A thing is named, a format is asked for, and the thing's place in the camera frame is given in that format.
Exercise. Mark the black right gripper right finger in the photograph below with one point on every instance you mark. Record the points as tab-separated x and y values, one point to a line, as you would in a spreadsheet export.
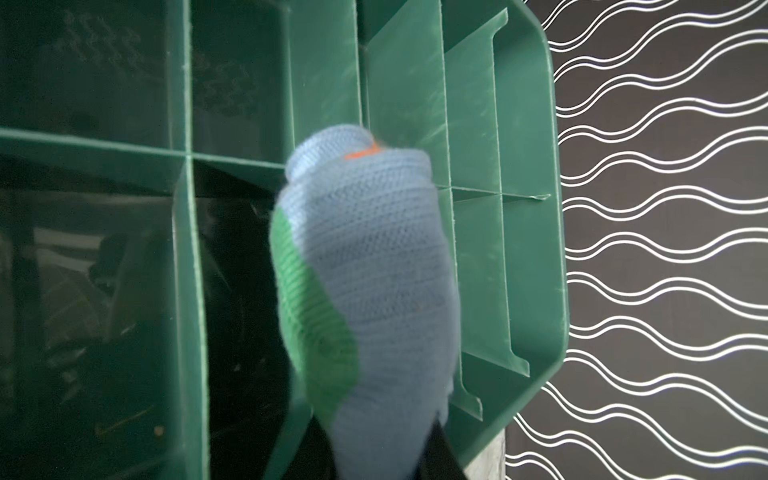
438	461

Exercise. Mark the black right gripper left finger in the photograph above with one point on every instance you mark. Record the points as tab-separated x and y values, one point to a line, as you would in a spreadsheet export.
314	458

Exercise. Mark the blue orange striped sock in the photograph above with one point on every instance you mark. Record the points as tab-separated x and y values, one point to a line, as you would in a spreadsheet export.
368	301

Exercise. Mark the green divided plastic tray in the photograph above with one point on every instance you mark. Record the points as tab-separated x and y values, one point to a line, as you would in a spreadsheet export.
143	145

